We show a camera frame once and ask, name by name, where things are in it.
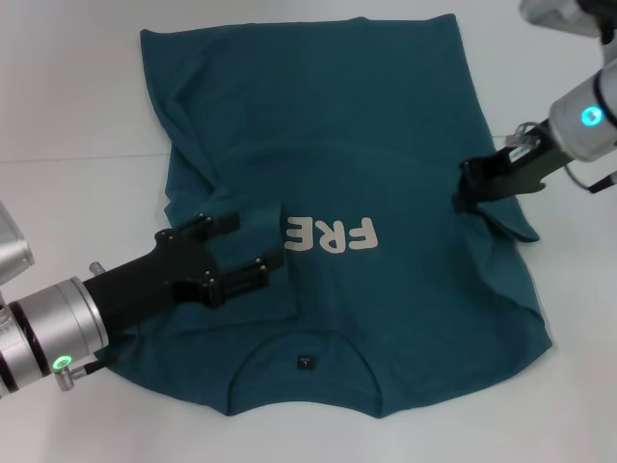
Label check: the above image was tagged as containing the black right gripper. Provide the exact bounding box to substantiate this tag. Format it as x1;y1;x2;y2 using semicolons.
451;118;571;214

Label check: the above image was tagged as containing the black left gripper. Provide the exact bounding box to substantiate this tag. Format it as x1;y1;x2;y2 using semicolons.
81;210;286;338

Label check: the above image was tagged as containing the teal FREE print t-shirt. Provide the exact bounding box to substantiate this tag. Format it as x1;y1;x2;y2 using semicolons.
103;15;554;420

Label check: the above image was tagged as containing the right arm connector cable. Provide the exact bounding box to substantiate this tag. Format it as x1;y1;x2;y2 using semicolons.
565;162;617;195

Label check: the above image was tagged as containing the arm connector cable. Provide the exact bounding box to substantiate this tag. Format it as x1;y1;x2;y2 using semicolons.
565;162;617;195
54;325;142;393

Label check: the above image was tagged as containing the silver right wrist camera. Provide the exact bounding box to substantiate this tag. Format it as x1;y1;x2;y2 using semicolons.
518;0;617;41

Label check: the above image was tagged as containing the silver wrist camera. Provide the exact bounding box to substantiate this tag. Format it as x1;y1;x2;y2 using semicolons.
518;0;617;41
0;200;37;291

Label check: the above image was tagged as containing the left arm connector cable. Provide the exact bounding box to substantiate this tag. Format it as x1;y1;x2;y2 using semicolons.
54;325;142;393

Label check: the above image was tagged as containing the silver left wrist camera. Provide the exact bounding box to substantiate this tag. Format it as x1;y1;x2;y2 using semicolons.
0;200;37;291

